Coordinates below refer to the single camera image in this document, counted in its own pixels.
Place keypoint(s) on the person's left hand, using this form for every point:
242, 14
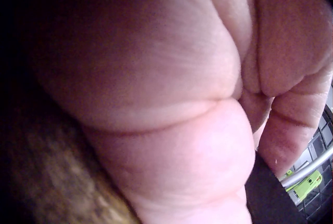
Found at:
161, 60

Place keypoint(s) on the person's left thumb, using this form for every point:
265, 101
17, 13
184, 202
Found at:
177, 166

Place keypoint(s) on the person's left fingers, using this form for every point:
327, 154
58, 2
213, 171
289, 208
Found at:
294, 122

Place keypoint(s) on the black grid rack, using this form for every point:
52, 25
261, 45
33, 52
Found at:
324, 140

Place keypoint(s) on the silver metal tube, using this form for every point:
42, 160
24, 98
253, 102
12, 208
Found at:
307, 169

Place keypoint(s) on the lime green device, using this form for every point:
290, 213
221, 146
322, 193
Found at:
307, 185

